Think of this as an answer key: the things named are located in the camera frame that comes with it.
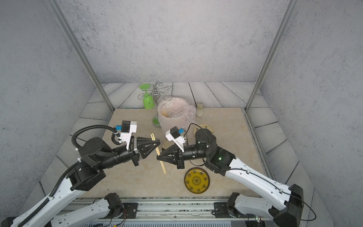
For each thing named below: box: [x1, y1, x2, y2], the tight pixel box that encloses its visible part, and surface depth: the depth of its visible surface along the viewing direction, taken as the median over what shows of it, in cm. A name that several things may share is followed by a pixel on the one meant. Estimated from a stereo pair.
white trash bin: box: [157, 96, 191, 132], surface depth 90 cm
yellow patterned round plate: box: [183, 166, 211, 195], surface depth 84 cm
